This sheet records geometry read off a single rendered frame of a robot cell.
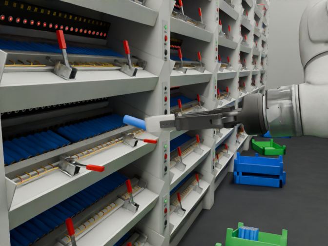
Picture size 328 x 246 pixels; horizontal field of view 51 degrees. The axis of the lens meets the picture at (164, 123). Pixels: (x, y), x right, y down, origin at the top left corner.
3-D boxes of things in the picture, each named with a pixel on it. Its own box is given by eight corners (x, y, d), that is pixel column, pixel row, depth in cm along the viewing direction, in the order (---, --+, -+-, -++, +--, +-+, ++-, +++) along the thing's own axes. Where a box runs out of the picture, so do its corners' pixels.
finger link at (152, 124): (179, 129, 68) (178, 130, 67) (147, 132, 70) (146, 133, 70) (177, 114, 68) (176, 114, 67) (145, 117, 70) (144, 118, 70)
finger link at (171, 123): (185, 125, 66) (180, 128, 64) (162, 127, 68) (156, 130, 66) (184, 117, 66) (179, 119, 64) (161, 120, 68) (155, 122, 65)
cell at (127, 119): (127, 114, 74) (154, 123, 72) (126, 122, 74) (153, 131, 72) (123, 115, 72) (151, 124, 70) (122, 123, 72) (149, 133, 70)
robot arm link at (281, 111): (297, 85, 55) (258, 89, 57) (302, 140, 56) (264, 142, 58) (298, 83, 63) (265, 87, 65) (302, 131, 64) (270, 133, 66)
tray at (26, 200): (154, 149, 109) (165, 123, 106) (1, 235, 53) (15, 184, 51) (103, 122, 114) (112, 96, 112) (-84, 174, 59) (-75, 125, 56)
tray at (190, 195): (207, 191, 179) (217, 168, 175) (165, 246, 124) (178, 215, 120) (173, 172, 185) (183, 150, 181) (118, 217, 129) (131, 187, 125)
